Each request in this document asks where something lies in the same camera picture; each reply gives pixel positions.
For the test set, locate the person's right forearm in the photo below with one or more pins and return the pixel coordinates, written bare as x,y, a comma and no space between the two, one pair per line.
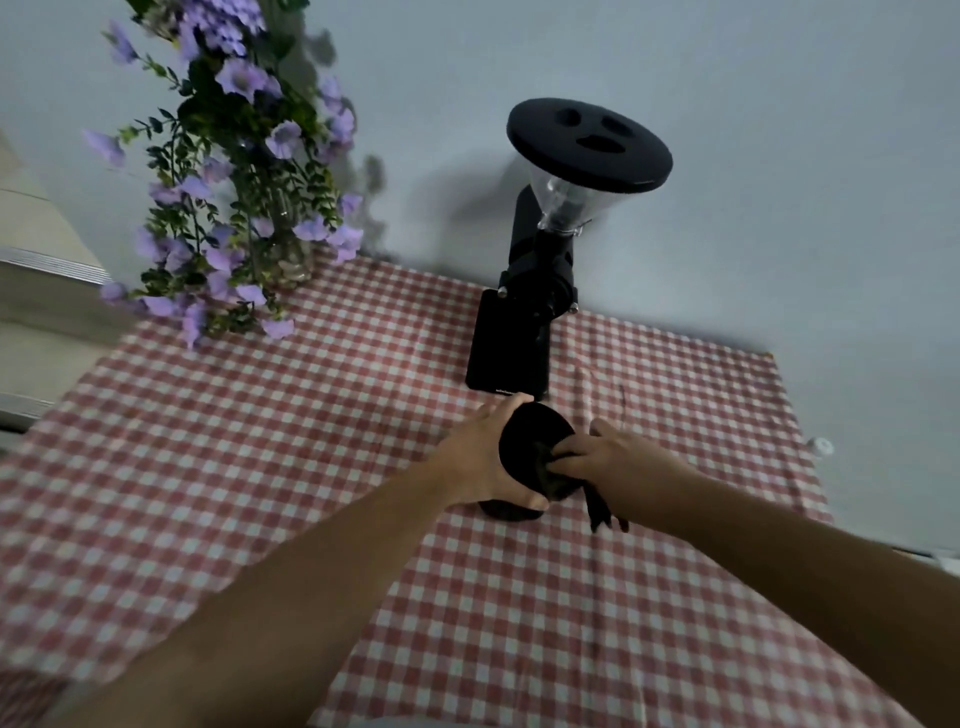
825,577

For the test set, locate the person's right hand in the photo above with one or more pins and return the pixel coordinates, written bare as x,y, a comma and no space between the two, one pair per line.
626,469

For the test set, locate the person's left hand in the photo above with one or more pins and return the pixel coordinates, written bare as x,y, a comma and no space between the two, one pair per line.
469,457

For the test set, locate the black coffee grinder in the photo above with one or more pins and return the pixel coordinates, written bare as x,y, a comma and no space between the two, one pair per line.
559,240

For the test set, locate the black cleaning cloth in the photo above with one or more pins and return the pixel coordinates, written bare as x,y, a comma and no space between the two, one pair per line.
600,510

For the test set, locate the clear glass vase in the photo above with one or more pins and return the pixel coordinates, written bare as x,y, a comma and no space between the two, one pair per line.
281,240

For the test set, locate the small white object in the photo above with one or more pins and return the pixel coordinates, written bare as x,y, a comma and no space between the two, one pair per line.
820,447

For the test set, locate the black grounds cup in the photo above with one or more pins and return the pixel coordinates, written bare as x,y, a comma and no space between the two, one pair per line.
529,461

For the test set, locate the beige cabinet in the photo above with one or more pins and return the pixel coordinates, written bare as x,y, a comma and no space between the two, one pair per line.
45,285

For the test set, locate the person's left thumb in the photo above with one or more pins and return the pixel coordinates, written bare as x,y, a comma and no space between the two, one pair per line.
525,496

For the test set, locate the person's left forearm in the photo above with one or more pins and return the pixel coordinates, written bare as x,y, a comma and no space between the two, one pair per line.
247,622

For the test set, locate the red white checkered tablecloth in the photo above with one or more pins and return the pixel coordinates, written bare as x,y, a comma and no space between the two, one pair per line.
420,525

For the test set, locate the person's right thumb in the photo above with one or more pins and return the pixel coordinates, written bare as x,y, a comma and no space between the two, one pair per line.
607,429

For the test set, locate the purple artificial flower bouquet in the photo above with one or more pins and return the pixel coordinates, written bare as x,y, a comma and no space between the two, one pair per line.
225,172

